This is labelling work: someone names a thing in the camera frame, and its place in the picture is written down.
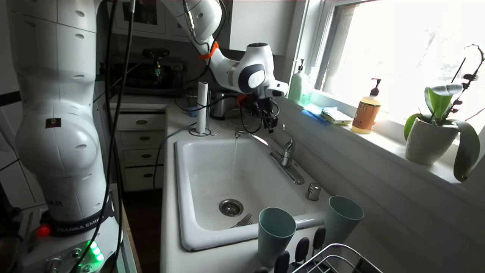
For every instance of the green soap pump bottle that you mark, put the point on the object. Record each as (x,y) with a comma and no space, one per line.
(297,85)

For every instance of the silver fork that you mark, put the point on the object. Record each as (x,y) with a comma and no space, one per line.
(243,220)

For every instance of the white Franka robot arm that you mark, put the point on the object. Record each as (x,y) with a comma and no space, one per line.
(56,126)

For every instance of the white wall cabinet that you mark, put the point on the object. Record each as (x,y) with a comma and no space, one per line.
(263,24)

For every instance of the green indicator light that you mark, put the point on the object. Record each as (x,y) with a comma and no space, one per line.
(92,251)

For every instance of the white framed window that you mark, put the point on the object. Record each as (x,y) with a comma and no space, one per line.
(404,50)

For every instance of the white drawer unit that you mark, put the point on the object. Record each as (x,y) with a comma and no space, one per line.
(139,145)

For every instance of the chrome sink sprayer cap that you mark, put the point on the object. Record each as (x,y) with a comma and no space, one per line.
(313,191)

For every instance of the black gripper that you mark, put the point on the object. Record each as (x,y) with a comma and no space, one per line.
(266,103)

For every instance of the teal plastic cup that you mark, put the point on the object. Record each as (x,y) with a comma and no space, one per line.
(275,235)
(343,221)

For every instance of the red stop button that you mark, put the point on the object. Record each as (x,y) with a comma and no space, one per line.
(43,230)

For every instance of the black camera on stand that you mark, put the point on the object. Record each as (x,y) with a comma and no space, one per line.
(157,62)

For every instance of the amber soap pump bottle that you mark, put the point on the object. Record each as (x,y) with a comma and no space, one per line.
(366,113)

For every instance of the metal canister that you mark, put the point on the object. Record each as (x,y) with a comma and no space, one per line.
(219,104)

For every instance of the paper towel roll on holder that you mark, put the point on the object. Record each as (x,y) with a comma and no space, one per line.
(203,106)

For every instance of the dark dish drying rack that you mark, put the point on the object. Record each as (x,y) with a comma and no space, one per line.
(301,250)

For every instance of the metal sink drain strainer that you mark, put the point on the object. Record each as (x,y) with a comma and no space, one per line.
(231,206)

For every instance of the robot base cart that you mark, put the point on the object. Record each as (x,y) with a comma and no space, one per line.
(40,255)

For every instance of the orchid in white pot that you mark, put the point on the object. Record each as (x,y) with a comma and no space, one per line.
(430,141)

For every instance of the chrome sink faucet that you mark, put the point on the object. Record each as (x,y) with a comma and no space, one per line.
(253,135)

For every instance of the white glass door cabinet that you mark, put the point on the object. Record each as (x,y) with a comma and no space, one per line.
(146,15)

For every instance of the white ceramic sink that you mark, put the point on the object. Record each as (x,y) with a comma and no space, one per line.
(203,191)

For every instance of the blue cloth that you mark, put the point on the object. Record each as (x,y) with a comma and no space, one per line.
(313,112)

